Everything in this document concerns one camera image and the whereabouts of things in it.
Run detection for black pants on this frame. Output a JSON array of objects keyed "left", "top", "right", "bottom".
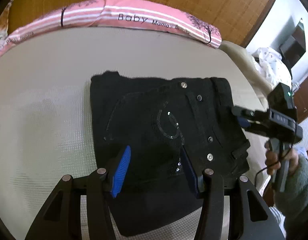
[{"left": 90, "top": 72, "right": 250, "bottom": 237}]

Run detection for grey fleece sleeve forearm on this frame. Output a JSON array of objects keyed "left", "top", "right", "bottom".
[{"left": 274, "top": 154, "right": 308, "bottom": 235}]

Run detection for person right hand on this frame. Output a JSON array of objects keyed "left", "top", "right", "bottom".
[{"left": 264, "top": 141, "right": 300, "bottom": 177}]

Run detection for beige satin blanket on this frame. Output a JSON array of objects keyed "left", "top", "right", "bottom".
[{"left": 219, "top": 41, "right": 273, "bottom": 109}]

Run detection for brown wooden cabinet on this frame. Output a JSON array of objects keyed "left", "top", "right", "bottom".
[{"left": 293, "top": 76, "right": 308, "bottom": 124}]

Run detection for white dotted quilt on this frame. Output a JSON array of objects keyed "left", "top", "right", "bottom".
[{"left": 250, "top": 47, "right": 292, "bottom": 97}]

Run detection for striped grey white cloth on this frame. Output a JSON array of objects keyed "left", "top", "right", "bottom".
[{"left": 269, "top": 206, "right": 286, "bottom": 236}]

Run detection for pink striped Baby pillow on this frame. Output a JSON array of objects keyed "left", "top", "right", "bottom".
[{"left": 0, "top": 0, "right": 222, "bottom": 57}]

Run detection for floral orange white pillow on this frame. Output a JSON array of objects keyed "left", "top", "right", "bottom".
[{"left": 0, "top": 0, "right": 14, "bottom": 46}]

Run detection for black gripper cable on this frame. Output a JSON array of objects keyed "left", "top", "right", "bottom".
[{"left": 255, "top": 144, "right": 294, "bottom": 184}]

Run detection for black monitor on wall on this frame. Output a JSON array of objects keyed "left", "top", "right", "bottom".
[{"left": 279, "top": 18, "right": 306, "bottom": 70}]

